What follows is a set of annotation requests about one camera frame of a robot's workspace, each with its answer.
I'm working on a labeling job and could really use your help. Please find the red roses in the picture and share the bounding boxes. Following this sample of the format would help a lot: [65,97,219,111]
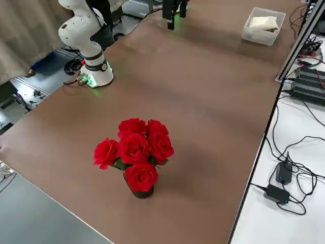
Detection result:
[92,117,175,193]

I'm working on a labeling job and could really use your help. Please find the black adapter cable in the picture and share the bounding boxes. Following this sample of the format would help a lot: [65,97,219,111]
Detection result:
[272,101,325,216]

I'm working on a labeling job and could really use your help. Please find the clear plastic box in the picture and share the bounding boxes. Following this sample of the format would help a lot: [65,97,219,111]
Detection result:
[241,7,287,47]

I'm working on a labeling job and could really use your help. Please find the black vase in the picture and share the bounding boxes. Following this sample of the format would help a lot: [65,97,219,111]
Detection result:
[123,169,155,199]

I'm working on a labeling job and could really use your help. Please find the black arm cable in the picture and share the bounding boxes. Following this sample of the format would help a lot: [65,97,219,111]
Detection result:
[85,0,107,30]

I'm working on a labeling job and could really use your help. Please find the white desk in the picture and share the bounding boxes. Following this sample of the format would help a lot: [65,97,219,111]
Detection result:
[227,32,325,244]

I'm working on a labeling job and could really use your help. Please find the black power adapter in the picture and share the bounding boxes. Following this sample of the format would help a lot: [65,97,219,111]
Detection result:
[263,184,291,205]

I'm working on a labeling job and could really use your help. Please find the coiled black cable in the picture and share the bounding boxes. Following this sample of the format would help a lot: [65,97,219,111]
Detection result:
[63,57,84,76]

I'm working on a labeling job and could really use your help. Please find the blue crate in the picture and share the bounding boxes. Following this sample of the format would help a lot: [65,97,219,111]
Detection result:
[30,50,56,71]

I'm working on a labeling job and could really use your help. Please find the beige curtain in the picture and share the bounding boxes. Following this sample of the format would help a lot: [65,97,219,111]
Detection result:
[0,0,78,83]

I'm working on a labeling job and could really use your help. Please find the grey side table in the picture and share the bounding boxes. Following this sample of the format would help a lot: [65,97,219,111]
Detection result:
[0,172,114,244]

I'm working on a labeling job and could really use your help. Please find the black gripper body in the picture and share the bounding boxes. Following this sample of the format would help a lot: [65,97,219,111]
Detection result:
[162,0,190,9]

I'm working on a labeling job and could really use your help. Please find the cream tablecloth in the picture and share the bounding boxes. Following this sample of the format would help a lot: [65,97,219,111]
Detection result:
[248,15,280,33]

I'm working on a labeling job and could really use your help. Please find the aluminium post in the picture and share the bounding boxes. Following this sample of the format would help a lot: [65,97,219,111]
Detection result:
[275,0,325,82]

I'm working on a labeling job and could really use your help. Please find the cable hub with plugs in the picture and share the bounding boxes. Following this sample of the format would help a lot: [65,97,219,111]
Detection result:
[298,38,324,67]

